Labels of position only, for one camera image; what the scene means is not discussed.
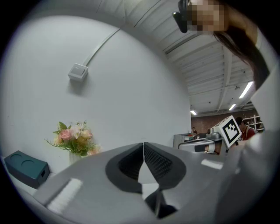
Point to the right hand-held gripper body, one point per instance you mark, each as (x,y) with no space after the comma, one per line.
(230,131)

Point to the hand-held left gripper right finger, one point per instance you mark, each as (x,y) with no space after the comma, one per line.
(166,168)

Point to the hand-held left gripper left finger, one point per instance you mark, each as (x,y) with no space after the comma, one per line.
(124,168)

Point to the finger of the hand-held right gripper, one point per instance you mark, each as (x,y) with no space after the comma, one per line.
(200,148)

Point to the grey hair dryer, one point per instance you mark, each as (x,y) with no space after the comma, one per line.
(92,175)

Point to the grey cabinet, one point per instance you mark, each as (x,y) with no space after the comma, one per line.
(180,140)

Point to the long ceiling light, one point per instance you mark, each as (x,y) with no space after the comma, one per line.
(246,89)
(193,112)
(232,107)

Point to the white storage shelf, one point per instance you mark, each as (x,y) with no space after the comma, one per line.
(254,122)

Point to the person's white shirt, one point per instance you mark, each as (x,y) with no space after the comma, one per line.
(268,102)

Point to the white ribbed vase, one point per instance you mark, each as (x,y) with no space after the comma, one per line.
(74,158)

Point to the pink and yellow flower bouquet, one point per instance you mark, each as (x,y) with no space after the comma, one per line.
(75,140)

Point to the teal box with round recesses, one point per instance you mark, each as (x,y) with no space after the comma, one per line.
(26,169)

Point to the person's head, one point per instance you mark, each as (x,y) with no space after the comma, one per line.
(210,15)

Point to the white wall switch box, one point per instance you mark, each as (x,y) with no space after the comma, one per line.
(77,72)

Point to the black head-worn camera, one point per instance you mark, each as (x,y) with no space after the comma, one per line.
(183,16)

